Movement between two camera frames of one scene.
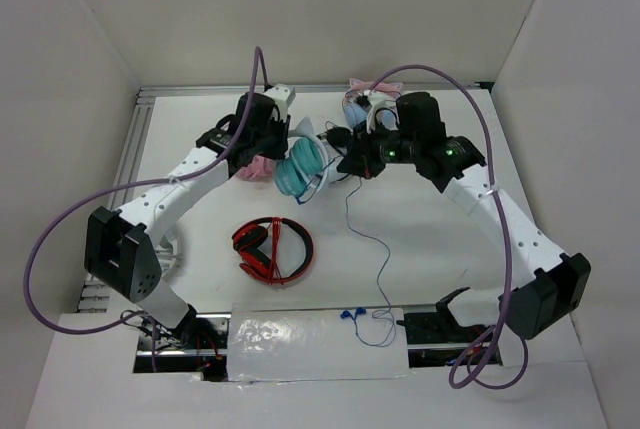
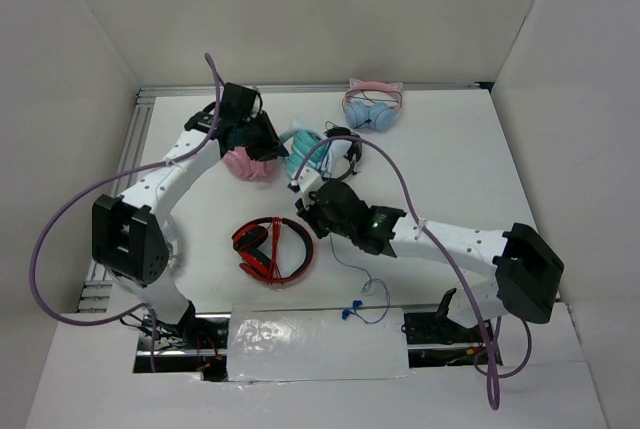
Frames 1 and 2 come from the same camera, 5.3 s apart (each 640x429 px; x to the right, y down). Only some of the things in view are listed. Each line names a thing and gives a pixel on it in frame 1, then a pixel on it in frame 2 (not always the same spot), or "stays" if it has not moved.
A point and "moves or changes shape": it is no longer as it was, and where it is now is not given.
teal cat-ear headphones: [308, 165] moves or changes shape
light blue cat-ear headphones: [371, 101] stays
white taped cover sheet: [266, 341] stays
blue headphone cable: [381, 313] → [347, 313]
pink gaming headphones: [261, 169] stays
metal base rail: [434, 337] stays
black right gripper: [360, 159] → [308, 213]
